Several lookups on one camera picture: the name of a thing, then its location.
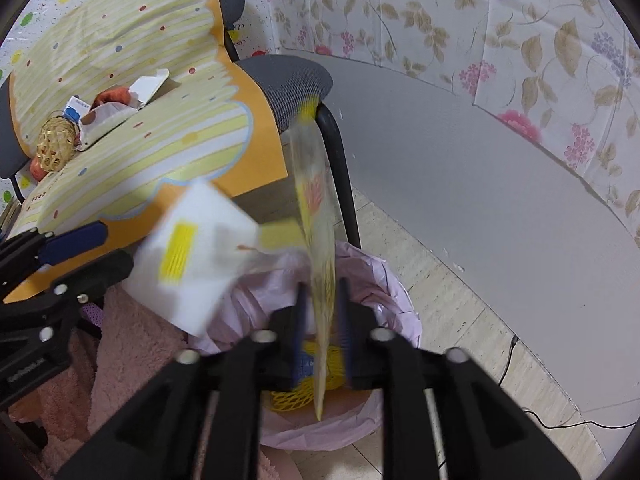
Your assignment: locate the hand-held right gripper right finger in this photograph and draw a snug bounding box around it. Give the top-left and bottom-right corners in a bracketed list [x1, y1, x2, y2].
[337, 277, 583, 480]

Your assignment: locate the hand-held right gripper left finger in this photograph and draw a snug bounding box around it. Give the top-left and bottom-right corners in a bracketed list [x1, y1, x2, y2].
[57, 282, 313, 480]

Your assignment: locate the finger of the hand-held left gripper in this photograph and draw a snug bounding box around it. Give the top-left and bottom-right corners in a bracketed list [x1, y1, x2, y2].
[0, 222, 108, 301]
[0, 249, 134, 333]

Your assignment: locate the pink trash bag bin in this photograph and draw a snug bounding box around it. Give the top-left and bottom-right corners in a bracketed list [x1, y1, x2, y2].
[190, 240, 423, 448]

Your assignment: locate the white packet with yellow label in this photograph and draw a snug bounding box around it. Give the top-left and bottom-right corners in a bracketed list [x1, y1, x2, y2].
[121, 177, 261, 338]

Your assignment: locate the clear yellow printed plastic wrapper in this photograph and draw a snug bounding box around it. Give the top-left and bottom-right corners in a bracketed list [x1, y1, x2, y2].
[260, 97, 351, 421]

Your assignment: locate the yellow foam fruit net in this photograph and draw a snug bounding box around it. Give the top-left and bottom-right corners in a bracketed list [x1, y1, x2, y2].
[270, 339, 347, 413]

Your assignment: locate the pink fluffy blanket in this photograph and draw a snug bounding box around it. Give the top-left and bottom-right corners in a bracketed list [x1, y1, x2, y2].
[10, 285, 301, 480]

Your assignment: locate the golden mesh foam net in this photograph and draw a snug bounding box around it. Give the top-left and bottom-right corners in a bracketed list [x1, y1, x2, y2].
[36, 116, 81, 171]

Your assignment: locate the white crumpled paper wrapper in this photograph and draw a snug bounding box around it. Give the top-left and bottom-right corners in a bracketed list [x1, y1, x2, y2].
[79, 102, 140, 150]

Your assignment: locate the blue and white small carton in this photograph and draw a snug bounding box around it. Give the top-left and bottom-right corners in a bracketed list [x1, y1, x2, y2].
[62, 96, 92, 124]

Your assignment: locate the orange red soft wrapper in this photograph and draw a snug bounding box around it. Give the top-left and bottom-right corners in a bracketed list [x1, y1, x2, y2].
[95, 88, 132, 109]

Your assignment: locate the white cardboard box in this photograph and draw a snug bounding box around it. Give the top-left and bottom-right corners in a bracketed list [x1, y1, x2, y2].
[127, 69, 174, 111]

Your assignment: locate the yellow striped cloth orange border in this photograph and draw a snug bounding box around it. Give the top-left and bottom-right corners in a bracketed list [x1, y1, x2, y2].
[10, 0, 289, 293]

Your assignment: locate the grey office chair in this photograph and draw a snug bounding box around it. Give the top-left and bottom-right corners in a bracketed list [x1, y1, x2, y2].
[0, 0, 361, 251]

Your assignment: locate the black cable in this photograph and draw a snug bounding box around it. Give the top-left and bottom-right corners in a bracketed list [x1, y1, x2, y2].
[499, 335, 632, 431]

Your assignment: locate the floral printed wall cloth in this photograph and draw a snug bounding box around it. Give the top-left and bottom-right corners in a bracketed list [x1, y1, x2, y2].
[265, 0, 640, 243]

